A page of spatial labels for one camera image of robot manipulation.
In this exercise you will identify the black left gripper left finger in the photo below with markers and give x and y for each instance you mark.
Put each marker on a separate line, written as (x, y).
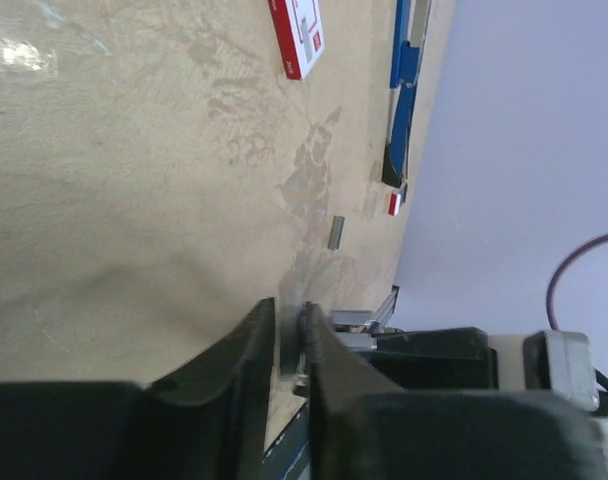
(204, 420)

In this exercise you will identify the staple strip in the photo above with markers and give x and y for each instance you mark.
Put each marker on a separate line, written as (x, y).
(336, 232)

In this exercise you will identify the blue and black stapler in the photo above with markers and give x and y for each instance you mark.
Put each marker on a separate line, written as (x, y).
(410, 29)

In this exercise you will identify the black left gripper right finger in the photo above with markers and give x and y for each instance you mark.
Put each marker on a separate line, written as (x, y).
(362, 425)

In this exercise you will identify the aluminium frame rail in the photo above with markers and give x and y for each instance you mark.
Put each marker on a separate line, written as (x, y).
(365, 320)

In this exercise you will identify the staple box tray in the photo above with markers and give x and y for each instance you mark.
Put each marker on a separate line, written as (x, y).
(397, 200)

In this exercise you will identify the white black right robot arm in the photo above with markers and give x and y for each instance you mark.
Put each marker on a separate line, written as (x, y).
(468, 358)

